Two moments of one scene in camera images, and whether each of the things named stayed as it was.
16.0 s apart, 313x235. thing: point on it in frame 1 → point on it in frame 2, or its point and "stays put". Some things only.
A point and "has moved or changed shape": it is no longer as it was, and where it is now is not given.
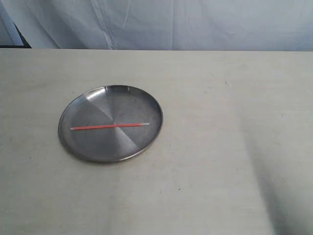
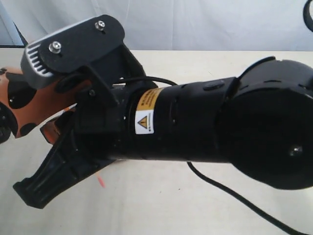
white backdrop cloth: [284, 25] stays put
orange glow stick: [112, 126] has moved or changed shape
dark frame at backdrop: [26, 44] stays put
